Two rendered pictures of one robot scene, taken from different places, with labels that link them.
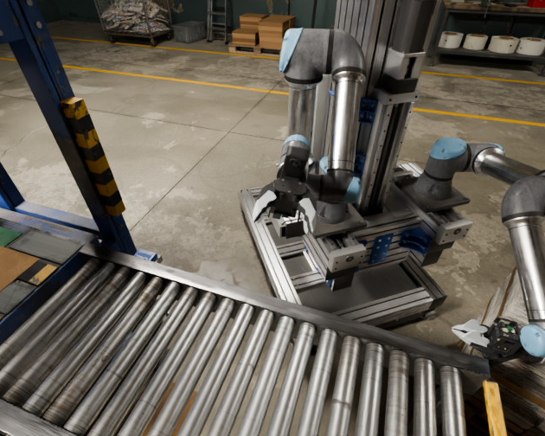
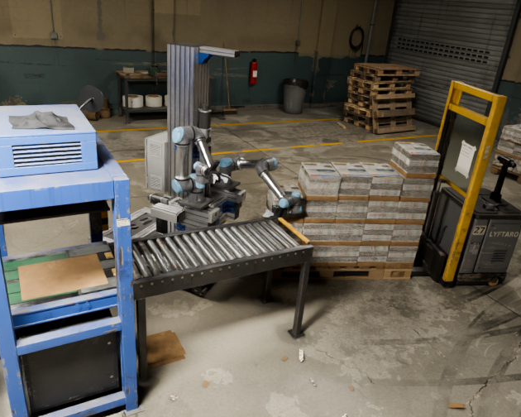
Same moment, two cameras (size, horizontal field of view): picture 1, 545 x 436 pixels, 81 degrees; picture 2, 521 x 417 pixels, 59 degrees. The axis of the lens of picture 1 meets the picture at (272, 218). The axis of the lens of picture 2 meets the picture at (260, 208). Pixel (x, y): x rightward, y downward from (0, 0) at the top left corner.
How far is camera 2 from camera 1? 2.84 m
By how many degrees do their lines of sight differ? 44
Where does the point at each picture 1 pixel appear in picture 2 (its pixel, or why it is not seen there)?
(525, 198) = (261, 166)
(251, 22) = not seen: outside the picture
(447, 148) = (226, 161)
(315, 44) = (188, 131)
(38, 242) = (83, 251)
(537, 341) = (283, 201)
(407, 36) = (205, 123)
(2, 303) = (109, 266)
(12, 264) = (87, 259)
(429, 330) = not seen: hidden behind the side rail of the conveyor
